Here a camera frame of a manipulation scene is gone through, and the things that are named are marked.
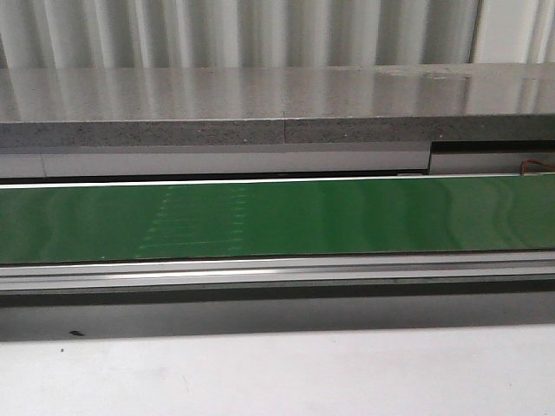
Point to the grey stone countertop slab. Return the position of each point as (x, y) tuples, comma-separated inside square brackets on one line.
[(87, 107)]

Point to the green conveyor belt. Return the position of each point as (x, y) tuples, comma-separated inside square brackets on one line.
[(114, 222)]

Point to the white corrugated curtain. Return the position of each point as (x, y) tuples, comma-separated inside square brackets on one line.
[(234, 34)]

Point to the aluminium conveyor frame rail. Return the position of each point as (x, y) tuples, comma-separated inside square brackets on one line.
[(513, 265)]

